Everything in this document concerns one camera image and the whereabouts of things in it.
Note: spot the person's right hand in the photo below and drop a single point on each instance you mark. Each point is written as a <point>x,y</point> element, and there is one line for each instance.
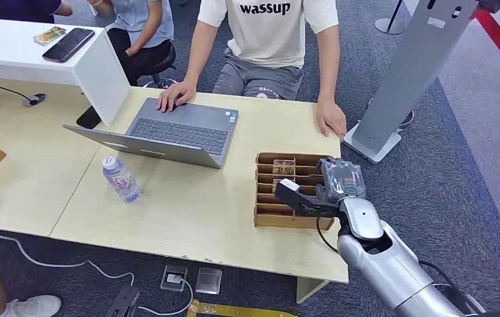
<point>175,94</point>

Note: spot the person's left hand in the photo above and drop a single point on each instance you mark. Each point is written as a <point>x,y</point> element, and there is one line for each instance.
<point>330,119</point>

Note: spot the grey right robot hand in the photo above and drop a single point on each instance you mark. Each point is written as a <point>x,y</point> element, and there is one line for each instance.
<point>342,180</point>

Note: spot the person's right forearm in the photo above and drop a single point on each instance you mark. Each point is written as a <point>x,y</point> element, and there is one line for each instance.
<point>197,54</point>

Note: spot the person's left forearm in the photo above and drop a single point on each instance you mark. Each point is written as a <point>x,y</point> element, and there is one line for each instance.
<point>328,65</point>

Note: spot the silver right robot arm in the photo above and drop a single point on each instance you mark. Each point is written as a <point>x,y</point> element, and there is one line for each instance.
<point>389,262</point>

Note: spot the printed card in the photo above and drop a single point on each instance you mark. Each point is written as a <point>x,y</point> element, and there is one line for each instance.
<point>284,167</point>

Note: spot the seated person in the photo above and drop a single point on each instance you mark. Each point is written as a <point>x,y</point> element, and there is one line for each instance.
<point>142,26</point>

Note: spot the wooden slotted card holder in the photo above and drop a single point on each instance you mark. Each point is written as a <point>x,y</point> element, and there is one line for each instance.
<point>271,210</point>

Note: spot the black stool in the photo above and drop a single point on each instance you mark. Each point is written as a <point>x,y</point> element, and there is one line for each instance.
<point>162,63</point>

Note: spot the grey open laptop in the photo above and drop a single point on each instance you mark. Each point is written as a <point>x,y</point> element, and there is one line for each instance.
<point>179,131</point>

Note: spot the white desk riser shelf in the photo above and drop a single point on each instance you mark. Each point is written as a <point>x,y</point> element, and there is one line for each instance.
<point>96,70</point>

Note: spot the black phone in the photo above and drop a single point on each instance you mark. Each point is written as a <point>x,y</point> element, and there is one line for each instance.
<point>88,118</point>

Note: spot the grey kiosk stand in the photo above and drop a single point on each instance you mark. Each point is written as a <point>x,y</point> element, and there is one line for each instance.
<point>411,65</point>

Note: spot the clear plastic water bottle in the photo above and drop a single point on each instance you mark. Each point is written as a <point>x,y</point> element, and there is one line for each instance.
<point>120,179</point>

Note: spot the stanchion base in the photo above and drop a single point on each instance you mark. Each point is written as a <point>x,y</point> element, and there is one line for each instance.
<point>389,25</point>

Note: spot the desk leg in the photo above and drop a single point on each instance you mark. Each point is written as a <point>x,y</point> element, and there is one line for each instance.
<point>308,288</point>

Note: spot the black smartphone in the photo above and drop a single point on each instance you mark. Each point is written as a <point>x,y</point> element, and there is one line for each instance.
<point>68,45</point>

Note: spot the small printed packet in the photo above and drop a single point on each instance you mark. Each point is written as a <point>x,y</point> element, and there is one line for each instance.
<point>49,35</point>

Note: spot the metal floor plate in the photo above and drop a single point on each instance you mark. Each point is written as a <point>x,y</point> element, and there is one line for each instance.
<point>209,280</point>

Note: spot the yellow floor tape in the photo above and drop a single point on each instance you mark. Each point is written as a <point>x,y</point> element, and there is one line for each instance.
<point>232,311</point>

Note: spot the floor socket box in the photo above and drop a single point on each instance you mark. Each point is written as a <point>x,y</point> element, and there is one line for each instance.
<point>174,278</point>

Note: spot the white shoe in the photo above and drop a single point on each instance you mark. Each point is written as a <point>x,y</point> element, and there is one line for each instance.
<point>33,306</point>

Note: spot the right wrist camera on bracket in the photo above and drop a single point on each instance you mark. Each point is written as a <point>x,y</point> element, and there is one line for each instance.
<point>302,202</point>

